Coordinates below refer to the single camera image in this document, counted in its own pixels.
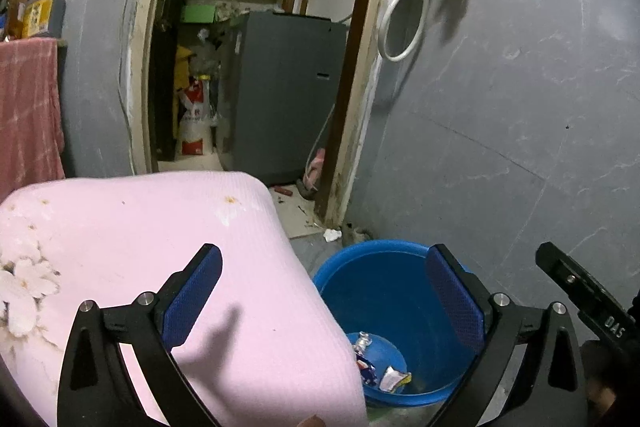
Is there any white hose loop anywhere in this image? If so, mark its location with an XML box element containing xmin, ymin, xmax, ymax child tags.
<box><xmin>376</xmin><ymin>0</ymin><xmax>434</xmax><ymax>63</ymax></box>

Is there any large cooking oil jug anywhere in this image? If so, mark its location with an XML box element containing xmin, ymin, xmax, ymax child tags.
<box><xmin>22</xmin><ymin>0</ymin><xmax>66</xmax><ymax>39</ymax></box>

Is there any operator right hand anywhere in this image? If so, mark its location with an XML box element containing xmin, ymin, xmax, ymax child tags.
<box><xmin>586</xmin><ymin>377</ymin><xmax>616</xmax><ymax>416</ymax></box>

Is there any blue plastic bucket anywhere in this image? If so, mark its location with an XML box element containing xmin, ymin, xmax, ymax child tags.
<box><xmin>314</xmin><ymin>239</ymin><xmax>473</xmax><ymax>409</ymax></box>

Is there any pink tablecloth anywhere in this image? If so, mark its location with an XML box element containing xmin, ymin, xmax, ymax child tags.
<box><xmin>0</xmin><ymin>170</ymin><xmax>369</xmax><ymax>427</ymax></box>

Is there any blue snack wrapper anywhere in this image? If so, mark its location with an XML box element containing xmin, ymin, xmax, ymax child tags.
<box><xmin>356</xmin><ymin>353</ymin><xmax>378</xmax><ymax>387</ymax></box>

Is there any white paper scrap on floor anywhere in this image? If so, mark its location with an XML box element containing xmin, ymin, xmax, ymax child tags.
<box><xmin>323</xmin><ymin>229</ymin><xmax>343</xmax><ymax>243</ymax></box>

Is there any wooden door frame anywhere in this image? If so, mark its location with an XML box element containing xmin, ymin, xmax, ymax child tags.
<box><xmin>119</xmin><ymin>0</ymin><xmax>383</xmax><ymax>228</ymax></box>

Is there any pink slipper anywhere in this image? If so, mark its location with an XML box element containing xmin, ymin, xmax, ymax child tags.
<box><xmin>303</xmin><ymin>147</ymin><xmax>326</xmax><ymax>190</ymax></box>

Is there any red white sack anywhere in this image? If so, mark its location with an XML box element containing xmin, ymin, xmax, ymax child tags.
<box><xmin>176</xmin><ymin>75</ymin><xmax>215</xmax><ymax>156</ymax></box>

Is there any trash pile in bucket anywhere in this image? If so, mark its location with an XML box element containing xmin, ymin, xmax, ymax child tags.
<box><xmin>347</xmin><ymin>332</ymin><xmax>412</xmax><ymax>393</ymax></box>

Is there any green box on shelf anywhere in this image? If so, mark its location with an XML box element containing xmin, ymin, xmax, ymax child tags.
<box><xmin>180</xmin><ymin>4</ymin><xmax>217</xmax><ymax>24</ymax></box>

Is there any red plaid cloth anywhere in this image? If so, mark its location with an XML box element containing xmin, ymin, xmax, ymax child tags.
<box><xmin>1</xmin><ymin>38</ymin><xmax>65</xmax><ymax>198</ymax></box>

